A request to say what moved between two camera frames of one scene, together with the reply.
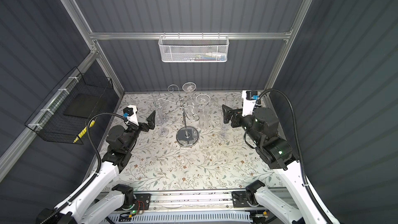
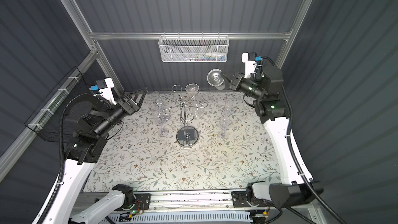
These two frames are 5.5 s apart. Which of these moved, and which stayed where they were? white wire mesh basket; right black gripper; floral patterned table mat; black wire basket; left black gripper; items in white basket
Moved: left black gripper; right black gripper
Stayed: black wire basket; white wire mesh basket; items in white basket; floral patterned table mat
